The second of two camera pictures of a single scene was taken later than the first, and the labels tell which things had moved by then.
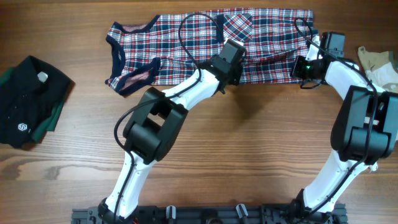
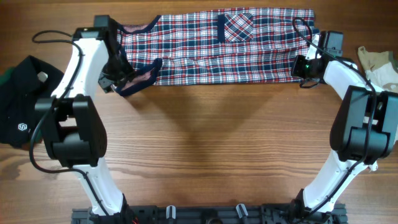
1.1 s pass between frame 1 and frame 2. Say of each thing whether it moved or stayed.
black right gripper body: stayed
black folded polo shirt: stayed
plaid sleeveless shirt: stayed
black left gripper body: moved
